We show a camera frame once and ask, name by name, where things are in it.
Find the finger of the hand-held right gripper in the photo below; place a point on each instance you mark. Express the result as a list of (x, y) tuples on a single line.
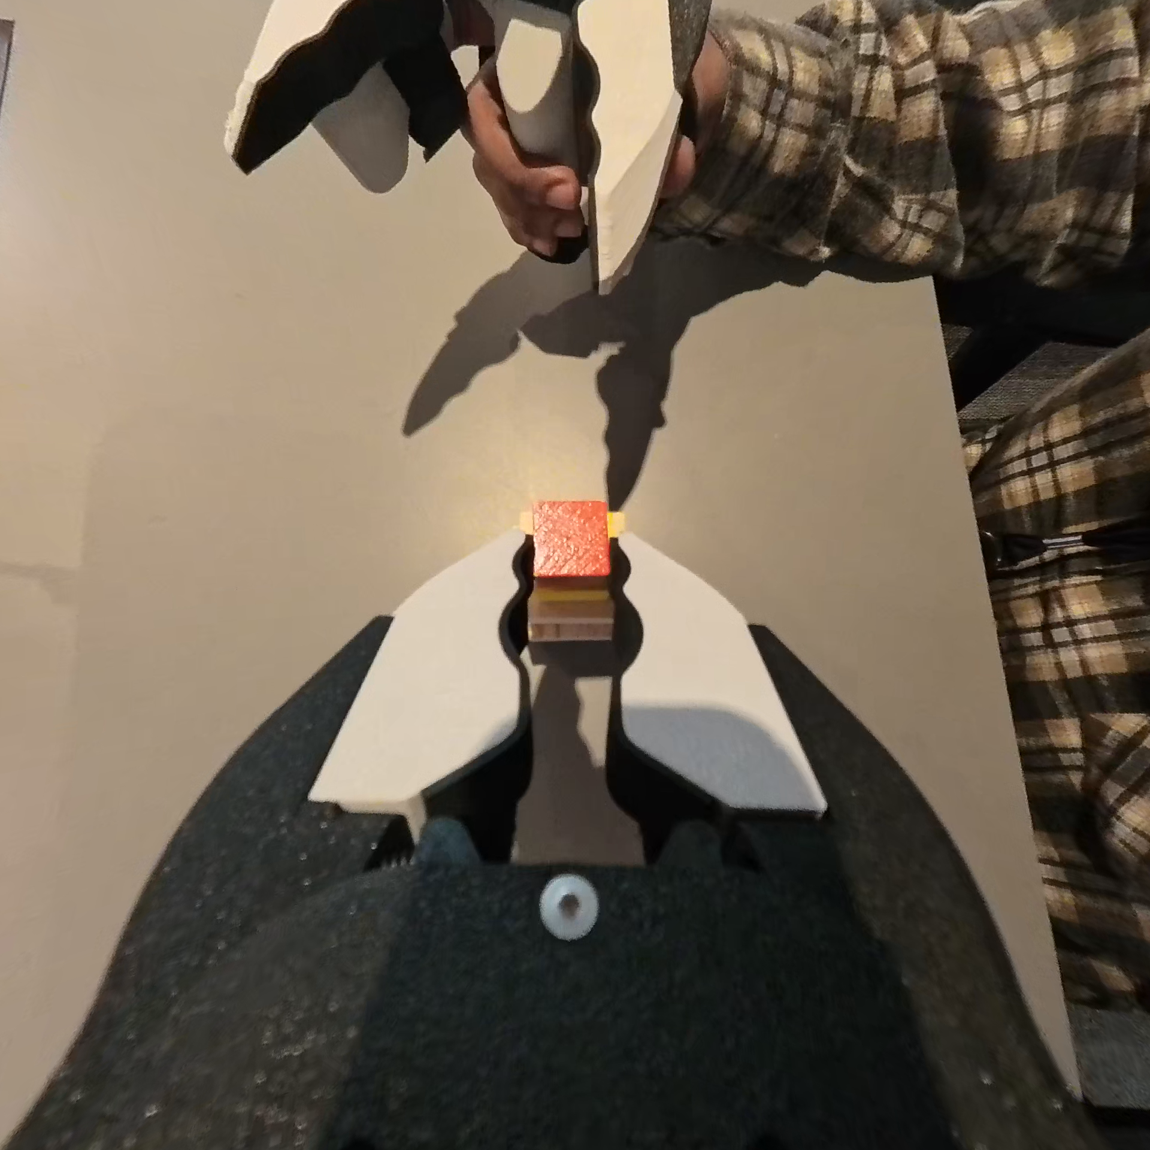
[(634, 108), (305, 63)]

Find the person's right hand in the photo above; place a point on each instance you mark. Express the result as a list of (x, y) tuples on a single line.
[(520, 193)]

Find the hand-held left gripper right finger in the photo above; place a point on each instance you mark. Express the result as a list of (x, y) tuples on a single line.
[(709, 692)]

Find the red wooden cube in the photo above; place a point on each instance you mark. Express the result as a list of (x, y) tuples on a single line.
[(571, 540)]

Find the natural wooden cube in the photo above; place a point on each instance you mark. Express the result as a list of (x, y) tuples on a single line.
[(571, 622)]

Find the yellow wooden cube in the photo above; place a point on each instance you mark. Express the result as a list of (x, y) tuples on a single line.
[(575, 589)]

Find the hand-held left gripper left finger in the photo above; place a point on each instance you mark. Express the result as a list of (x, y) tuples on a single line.
[(431, 683)]

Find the person's right forearm plaid sleeve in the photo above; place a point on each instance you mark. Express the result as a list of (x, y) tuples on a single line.
[(898, 134)]

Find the person's plaid-clothed torso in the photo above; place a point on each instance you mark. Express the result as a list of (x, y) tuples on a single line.
[(1059, 674)]

